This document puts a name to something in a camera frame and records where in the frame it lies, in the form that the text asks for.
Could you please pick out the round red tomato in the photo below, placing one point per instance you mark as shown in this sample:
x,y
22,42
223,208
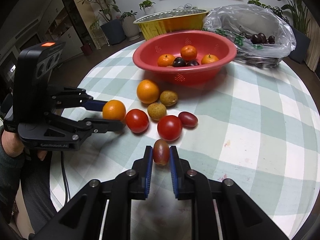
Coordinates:
x,y
169,128
137,121

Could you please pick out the person's left hand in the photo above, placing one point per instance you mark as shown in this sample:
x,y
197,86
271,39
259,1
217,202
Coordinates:
x,y
11,142

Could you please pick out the clear plastic bag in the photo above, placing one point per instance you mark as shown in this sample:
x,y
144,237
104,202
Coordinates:
x,y
250,20

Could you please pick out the dark purple plum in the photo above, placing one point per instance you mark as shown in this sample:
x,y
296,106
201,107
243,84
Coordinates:
x,y
179,62
192,63

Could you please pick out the small plant in white pot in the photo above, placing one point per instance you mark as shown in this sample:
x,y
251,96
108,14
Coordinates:
x,y
255,2
147,7

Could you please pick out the white cupboard unit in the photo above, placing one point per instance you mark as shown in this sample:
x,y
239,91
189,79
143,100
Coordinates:
x,y
37,30

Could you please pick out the dark red grape tomato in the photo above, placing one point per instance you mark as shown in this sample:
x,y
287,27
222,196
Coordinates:
x,y
160,152
188,119

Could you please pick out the pile of dark cherries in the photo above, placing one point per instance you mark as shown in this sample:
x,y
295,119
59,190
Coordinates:
x,y
258,38

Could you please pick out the gold foil pan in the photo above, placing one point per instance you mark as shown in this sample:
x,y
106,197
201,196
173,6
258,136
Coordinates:
x,y
170,26

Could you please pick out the bushy plant in white pot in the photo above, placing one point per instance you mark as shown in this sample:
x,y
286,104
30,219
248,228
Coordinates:
x,y
277,10

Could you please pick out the red plastic colander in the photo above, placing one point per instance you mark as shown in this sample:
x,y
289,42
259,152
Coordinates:
x,y
185,76

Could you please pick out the beige curtain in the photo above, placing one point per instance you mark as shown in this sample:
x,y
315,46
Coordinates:
x,y
313,45

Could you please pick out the plant in grey tall pot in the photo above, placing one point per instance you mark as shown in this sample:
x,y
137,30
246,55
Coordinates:
x,y
130,27

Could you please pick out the small red container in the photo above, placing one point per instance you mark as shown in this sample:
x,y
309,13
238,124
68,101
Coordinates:
x,y
87,49

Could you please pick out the dark slotted basket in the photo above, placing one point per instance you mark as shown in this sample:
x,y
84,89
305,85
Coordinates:
x,y
260,62

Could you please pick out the orange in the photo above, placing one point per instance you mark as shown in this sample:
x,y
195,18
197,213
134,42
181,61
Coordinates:
x,y
114,110
165,60
148,91
209,59
188,53

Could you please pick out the tall plant in blue pot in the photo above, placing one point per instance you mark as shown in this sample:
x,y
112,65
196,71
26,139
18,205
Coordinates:
x,y
113,31

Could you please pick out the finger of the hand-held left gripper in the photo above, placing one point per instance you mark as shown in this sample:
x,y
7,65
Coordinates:
x,y
107,125
96,104

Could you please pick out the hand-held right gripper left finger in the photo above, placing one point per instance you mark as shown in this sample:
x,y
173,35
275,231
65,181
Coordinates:
x,y
150,170

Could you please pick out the person's left forearm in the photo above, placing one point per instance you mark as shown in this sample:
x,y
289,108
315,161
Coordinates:
x,y
22,180

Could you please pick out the large-leaf plant in blue pot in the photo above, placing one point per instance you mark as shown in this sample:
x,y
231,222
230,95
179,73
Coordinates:
x,y
300,46

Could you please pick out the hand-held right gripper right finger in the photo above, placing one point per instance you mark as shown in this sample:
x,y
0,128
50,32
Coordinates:
x,y
173,172

